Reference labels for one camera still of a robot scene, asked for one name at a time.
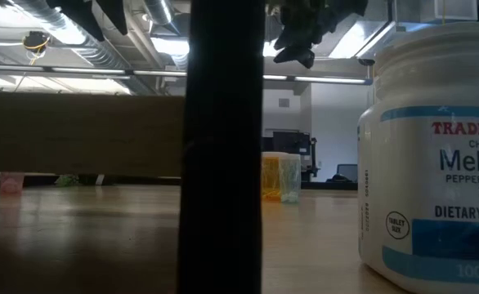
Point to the white box fixture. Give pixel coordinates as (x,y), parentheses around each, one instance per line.
(448,10)

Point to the succulent plant black pot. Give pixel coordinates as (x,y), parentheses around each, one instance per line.
(68,180)

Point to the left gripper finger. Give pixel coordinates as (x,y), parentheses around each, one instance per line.
(78,16)
(115,14)

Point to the dark computer monitor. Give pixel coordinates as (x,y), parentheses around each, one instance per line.
(347,171)

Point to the wide silver ventilation duct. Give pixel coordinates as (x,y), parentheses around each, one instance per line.
(100,57)

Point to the orange medicine bottle white cap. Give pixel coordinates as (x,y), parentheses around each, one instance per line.
(270,179)

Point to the small pink medicine bottle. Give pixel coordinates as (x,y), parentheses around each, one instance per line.
(11,183)

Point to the black equipment rack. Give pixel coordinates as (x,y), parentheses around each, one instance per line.
(290,143)

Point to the small clear green medicine bottle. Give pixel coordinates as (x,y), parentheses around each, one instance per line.
(292,179)

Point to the black metal table frame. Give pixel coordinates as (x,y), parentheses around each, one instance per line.
(329,185)

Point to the grey wall vent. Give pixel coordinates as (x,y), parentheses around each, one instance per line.
(283,102)

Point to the long linear light fixture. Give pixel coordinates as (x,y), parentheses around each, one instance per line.
(88,70)

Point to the white melatonin bottle blue label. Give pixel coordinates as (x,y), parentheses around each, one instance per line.
(427,183)

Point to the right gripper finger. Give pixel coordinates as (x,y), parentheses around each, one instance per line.
(301,57)
(290,34)

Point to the narrow silver ventilation duct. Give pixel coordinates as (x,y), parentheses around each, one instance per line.
(159,10)

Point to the black yellow hanging device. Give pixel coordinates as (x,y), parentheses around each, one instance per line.
(36,41)

